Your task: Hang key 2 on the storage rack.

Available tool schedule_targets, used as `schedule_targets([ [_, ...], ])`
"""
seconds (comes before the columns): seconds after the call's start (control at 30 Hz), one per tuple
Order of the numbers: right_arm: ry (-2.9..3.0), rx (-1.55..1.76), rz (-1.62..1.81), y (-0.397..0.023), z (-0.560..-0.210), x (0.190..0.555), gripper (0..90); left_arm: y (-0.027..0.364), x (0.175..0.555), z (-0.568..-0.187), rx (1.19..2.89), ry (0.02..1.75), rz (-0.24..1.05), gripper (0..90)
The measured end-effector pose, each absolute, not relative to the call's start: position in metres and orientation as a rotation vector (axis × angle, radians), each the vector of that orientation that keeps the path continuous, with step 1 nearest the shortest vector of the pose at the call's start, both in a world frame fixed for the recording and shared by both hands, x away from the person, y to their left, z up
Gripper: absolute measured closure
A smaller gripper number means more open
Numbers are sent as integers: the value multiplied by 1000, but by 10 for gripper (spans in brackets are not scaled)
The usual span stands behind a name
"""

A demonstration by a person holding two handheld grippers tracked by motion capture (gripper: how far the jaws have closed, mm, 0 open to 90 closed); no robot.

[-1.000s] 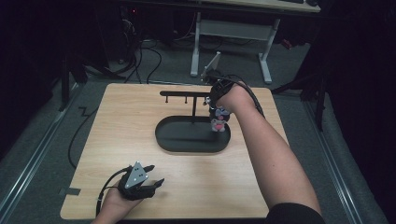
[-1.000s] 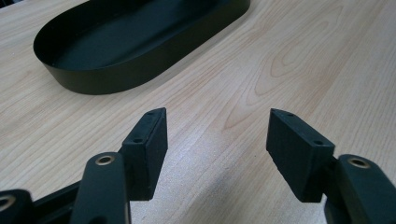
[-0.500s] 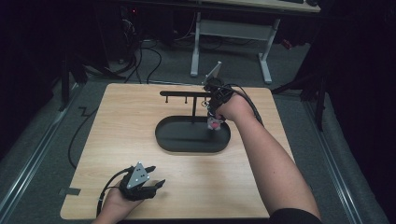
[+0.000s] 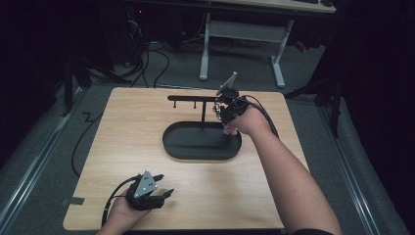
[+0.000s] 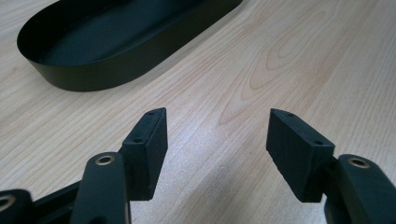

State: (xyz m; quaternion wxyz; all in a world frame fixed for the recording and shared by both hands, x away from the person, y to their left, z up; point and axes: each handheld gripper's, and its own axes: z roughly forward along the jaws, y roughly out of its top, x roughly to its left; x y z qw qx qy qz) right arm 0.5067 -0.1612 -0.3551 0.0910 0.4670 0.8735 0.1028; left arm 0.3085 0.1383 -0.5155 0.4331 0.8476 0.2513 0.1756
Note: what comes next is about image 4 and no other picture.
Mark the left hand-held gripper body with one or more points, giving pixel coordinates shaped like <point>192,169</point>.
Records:
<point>143,192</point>

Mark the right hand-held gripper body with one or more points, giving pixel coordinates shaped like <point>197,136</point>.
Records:
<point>233,104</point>

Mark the black key rack with tray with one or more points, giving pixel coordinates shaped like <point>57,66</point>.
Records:
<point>199,142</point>

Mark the person's right hand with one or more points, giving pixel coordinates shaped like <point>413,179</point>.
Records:
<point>251,120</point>

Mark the person's left hand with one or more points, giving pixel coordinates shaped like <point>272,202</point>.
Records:
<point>122,213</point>

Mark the black tape strip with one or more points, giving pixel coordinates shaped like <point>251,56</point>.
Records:
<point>74,201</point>

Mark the desk with white legs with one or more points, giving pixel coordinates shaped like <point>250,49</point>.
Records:
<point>248,31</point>

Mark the small red object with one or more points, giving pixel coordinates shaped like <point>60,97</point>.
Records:
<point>300,46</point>

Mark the black metal stand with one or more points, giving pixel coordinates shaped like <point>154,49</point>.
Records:
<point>75,78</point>
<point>326,94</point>

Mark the metal floor rail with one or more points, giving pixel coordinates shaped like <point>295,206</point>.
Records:
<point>350,173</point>
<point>36,163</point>

